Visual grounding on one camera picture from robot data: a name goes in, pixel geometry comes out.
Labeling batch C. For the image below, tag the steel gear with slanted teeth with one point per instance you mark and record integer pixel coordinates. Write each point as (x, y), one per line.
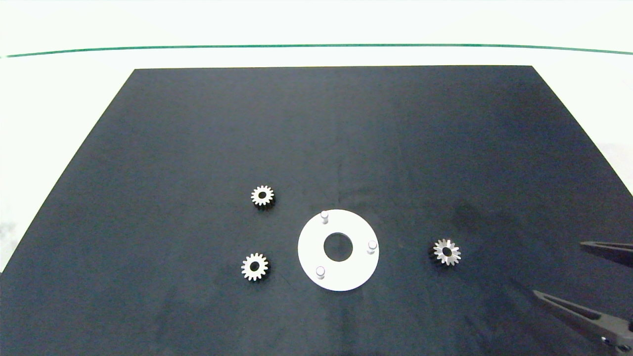
(440, 249)

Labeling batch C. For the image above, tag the dark rectangular mat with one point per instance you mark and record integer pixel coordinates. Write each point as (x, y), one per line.
(346, 123)

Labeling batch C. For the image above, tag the round white plate with pins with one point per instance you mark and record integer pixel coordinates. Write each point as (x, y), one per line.
(307, 247)

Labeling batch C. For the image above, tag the small steel spur gear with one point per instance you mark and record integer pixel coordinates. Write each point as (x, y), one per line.
(256, 197)
(247, 267)

